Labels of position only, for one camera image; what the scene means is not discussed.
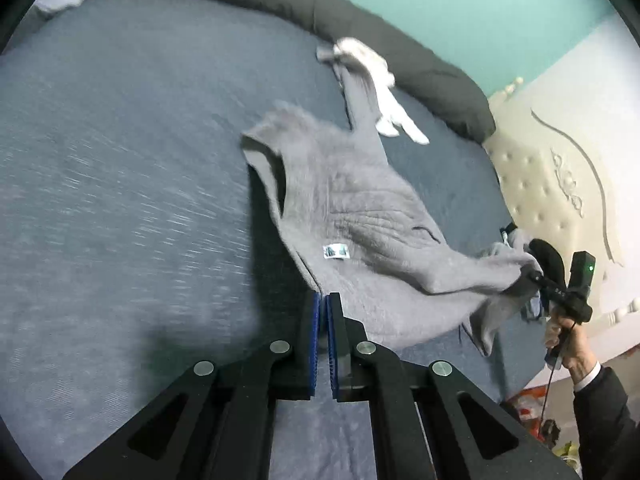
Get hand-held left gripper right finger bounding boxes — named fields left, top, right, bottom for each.
left=326, top=292, right=581, bottom=480

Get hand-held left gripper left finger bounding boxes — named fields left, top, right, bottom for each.
left=62, top=294, right=321, bottom=480

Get grey sweater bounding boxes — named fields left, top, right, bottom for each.
left=241, top=57, right=543, bottom=358

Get person's right forearm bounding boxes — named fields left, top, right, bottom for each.
left=571, top=362, right=640, bottom=480

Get person's right hand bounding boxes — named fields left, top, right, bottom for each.
left=544, top=310, right=601, bottom=386

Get black folded garment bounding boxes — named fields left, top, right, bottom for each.
left=529, top=239, right=569, bottom=288

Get pale lilac garment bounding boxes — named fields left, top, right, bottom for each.
left=507, top=229, right=541, bottom=261

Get cream tufted headboard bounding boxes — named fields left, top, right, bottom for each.
left=482, top=76, right=640, bottom=361

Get white shirt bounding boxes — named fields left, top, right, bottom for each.
left=316, top=36, right=431, bottom=146

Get dark grey long pillow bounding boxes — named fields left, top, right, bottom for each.
left=130, top=0, right=496, bottom=145

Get bed with blue sheet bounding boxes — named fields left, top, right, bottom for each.
left=0, top=0, right=551, bottom=480

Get black cable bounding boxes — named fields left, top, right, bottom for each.
left=536, top=365, right=560, bottom=433

